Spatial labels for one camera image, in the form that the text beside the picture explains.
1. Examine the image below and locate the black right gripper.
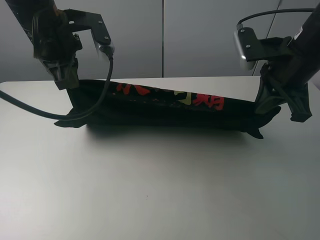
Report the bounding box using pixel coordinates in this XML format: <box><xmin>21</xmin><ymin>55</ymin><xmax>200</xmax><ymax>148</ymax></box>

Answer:
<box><xmin>254</xmin><ymin>54</ymin><xmax>312</xmax><ymax>122</ymax></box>

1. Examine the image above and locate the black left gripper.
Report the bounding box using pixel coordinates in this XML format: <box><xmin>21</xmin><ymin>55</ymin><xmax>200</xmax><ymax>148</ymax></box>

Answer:
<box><xmin>31</xmin><ymin>9</ymin><xmax>82</xmax><ymax>90</ymax></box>

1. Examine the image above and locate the black printed t-shirt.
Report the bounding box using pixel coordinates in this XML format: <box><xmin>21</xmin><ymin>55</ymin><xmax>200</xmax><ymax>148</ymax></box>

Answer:
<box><xmin>55</xmin><ymin>81</ymin><xmax>281</xmax><ymax>139</ymax></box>

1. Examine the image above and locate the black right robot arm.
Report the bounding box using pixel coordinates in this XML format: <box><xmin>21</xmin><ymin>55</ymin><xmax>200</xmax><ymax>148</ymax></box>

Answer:
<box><xmin>255</xmin><ymin>7</ymin><xmax>320</xmax><ymax>123</ymax></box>

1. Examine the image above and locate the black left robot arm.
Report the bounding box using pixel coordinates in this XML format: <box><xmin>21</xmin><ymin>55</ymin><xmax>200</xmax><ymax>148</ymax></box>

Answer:
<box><xmin>6</xmin><ymin>0</ymin><xmax>82</xmax><ymax>90</ymax></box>

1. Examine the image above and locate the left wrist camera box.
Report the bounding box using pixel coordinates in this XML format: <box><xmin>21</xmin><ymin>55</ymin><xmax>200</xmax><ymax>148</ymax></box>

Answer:
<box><xmin>64</xmin><ymin>9</ymin><xmax>115</xmax><ymax>60</ymax></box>

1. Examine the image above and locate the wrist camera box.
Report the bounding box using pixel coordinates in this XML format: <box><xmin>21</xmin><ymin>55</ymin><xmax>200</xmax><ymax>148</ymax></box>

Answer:
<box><xmin>64</xmin><ymin>9</ymin><xmax>115</xmax><ymax>60</ymax></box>
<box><xmin>233</xmin><ymin>27</ymin><xmax>293</xmax><ymax>71</ymax></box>

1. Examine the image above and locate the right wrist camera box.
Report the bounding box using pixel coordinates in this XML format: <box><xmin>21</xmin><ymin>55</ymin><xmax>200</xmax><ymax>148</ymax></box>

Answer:
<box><xmin>233</xmin><ymin>27</ymin><xmax>293</xmax><ymax>71</ymax></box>

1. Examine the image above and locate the black left camera cable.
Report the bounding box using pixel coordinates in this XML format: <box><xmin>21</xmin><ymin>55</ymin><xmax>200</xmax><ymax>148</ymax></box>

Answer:
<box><xmin>0</xmin><ymin>46</ymin><xmax>115</xmax><ymax>120</ymax></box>

